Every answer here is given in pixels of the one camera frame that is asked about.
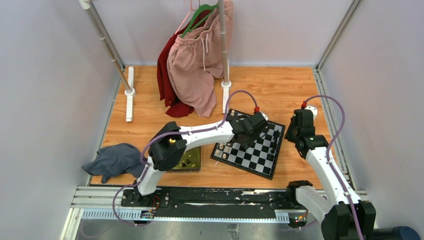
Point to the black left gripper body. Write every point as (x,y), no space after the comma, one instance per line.
(252,137)

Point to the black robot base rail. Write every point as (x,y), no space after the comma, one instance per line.
(291,206)

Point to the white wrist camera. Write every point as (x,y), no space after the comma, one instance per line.
(265,116)
(313,109)

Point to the black and white chessboard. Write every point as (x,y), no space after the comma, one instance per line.
(256,159)

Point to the white clothes rack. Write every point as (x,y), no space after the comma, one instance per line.
(127,77)

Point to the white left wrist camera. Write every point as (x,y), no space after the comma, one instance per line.
(265,116)

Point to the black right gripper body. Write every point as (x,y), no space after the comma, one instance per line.
(292,132)

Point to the dark blue cylinder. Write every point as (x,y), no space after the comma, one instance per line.
(394,233)

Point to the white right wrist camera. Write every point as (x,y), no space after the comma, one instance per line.
(313,109)

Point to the black chess piece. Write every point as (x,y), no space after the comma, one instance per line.
(273,149)
(276,134)
(274,142)

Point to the gold metal tin tray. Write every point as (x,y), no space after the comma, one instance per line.
(195,156)

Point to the green clothes hanger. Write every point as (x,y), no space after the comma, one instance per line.
(194,23)

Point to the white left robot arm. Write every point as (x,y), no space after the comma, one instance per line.
(167,147)

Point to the black chess pieces pile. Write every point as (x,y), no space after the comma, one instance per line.
(185,163)

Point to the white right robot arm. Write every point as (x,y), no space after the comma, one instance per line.
(331,182)

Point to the pink clothes hanger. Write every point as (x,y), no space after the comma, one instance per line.
(193,5)

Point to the dark red garment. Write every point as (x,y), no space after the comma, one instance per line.
(176,108)

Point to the grey blue cloth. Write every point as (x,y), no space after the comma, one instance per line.
(115,160)

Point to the pink shorts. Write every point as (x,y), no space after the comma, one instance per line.
(194,63)

